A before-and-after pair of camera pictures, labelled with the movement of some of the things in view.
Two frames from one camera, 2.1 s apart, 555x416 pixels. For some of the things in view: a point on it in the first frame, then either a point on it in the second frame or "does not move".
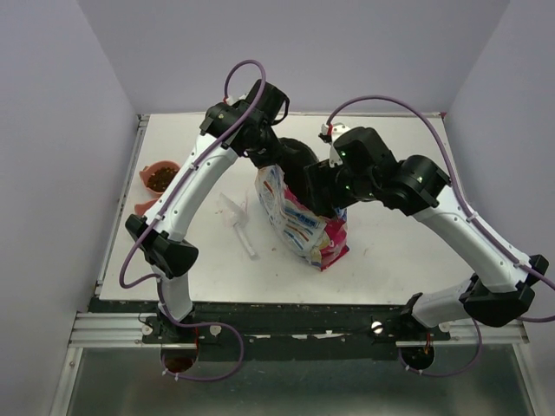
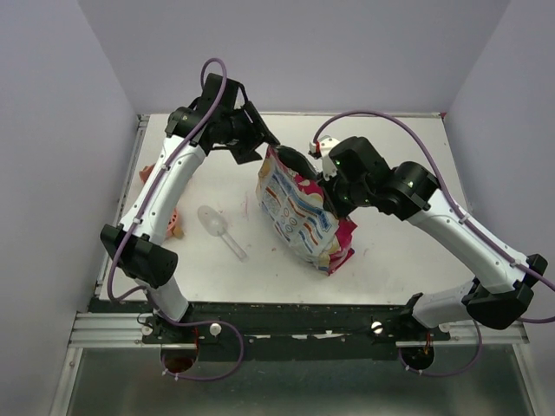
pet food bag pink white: (322, 241) does not move
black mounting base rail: (278, 330) does not move
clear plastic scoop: (235, 214) -> (215, 224)
